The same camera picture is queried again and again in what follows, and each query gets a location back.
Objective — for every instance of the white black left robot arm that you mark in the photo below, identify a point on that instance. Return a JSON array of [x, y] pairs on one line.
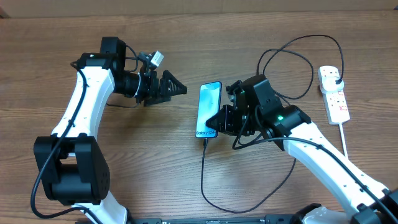
[[72, 168]]

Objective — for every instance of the blue Galaxy smartphone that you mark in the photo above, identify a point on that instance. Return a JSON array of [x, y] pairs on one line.
[[208, 106]]

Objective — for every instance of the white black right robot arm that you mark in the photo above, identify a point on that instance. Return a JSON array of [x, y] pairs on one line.
[[255, 107]]

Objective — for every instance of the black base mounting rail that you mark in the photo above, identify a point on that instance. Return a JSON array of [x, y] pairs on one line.
[[268, 219]]

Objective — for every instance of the white charger plug adapter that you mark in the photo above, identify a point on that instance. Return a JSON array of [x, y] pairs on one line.
[[330, 85]]

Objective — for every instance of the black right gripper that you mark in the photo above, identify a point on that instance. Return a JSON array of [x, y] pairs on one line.
[[227, 127]]

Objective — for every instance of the white power strip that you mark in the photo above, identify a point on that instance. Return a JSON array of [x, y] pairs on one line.
[[335, 103]]

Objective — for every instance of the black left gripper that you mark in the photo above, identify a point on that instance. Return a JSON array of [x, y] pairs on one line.
[[153, 92]]

